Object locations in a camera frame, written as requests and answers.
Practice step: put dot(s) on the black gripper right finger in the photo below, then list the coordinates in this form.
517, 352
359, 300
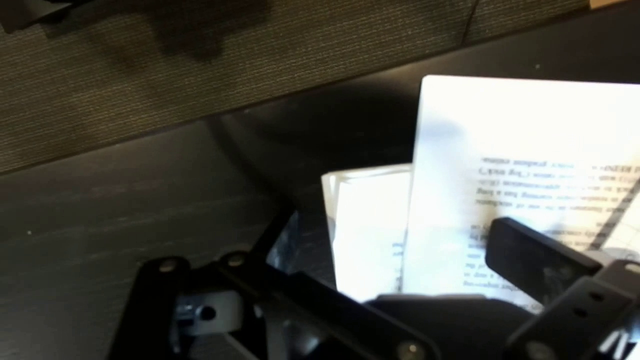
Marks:
532, 260

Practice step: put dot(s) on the white brochure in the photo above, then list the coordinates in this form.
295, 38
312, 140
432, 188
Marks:
366, 227

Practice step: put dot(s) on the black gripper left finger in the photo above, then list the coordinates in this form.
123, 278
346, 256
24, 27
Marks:
267, 293

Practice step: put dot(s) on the large white printed paper sheet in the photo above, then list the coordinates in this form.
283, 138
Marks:
521, 121

